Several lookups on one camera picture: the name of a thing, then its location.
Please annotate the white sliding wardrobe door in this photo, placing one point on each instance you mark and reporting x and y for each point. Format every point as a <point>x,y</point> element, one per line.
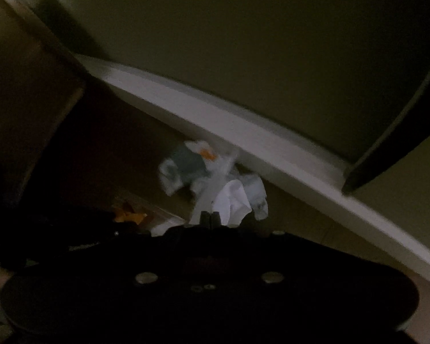
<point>408,172</point>
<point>254,43</point>

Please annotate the wooden nightstand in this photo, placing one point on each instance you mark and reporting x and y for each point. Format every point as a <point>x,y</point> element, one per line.
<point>25,96</point>

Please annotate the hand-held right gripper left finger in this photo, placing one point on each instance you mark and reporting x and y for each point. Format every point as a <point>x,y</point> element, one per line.
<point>204,219</point>

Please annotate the white paper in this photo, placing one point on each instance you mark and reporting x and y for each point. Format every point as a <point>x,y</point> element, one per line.
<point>233,199</point>

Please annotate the orange plastic bag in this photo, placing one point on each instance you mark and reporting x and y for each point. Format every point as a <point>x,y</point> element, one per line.
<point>129,216</point>

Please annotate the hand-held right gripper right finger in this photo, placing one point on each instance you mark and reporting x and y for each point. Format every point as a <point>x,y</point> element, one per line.
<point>216,219</point>

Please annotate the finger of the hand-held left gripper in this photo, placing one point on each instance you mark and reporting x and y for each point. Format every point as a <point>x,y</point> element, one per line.
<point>129,227</point>

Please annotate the grey orange printed wrapper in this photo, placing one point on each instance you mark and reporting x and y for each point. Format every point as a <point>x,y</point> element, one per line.
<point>186,166</point>

